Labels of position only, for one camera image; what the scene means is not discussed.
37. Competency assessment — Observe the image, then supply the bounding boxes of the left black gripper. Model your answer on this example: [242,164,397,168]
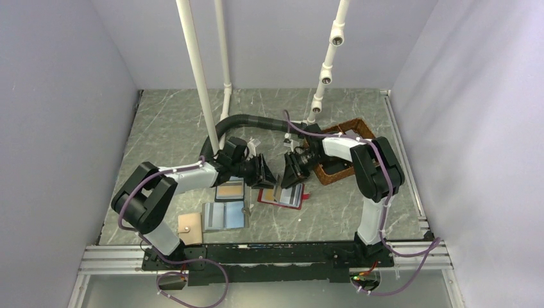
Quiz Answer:
[231,153,279,189]

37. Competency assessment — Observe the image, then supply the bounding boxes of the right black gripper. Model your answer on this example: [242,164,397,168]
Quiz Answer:
[281,149,327,189]

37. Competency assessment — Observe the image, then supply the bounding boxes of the gold VIP card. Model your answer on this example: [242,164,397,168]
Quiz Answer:
[260,189,276,203]

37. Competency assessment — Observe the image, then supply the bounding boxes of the red leather card holder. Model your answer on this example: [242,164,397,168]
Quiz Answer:
[257,184,310,210]

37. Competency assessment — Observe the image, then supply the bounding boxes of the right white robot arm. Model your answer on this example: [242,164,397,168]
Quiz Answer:
[280,122,405,266]

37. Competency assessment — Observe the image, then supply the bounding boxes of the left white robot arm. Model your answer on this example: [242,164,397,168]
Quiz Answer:
[111,137,276,270]

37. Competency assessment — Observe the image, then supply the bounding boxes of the blue card holder orange card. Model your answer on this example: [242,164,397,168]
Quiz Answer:
[214,176,245,202]

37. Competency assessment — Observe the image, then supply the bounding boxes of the open blue grey card holder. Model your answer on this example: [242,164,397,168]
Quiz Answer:
[201,201,249,233]

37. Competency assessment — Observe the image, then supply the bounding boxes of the beige snap card holder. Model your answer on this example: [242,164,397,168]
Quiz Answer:
[178,212,203,246]

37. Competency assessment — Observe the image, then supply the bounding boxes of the brown wicker divided basket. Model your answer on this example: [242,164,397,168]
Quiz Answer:
[314,118,375,185]

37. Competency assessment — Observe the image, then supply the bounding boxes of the white rear pole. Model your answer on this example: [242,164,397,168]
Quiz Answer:
[212,0,233,123]

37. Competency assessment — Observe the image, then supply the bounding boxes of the white pole with fittings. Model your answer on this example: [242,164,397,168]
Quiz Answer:
[305,0,351,123]

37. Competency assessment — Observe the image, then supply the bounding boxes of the white front pole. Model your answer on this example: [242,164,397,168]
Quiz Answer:
[176,0,219,154]

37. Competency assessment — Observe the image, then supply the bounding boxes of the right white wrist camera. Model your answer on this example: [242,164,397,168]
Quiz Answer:
[283,133,300,152]

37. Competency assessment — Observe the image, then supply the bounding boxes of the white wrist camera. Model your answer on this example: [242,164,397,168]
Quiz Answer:
[247,139,260,158]
[283,133,300,152]

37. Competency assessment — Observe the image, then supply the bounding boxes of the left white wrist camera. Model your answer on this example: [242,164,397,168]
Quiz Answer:
[247,139,260,158]

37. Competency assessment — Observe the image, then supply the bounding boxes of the black corrugated hose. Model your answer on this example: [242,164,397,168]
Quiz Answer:
[198,114,321,159]

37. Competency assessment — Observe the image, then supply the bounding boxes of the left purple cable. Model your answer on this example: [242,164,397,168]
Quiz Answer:
[117,155,207,233]

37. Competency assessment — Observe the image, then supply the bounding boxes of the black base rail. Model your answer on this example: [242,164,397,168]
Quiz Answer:
[142,240,395,286]

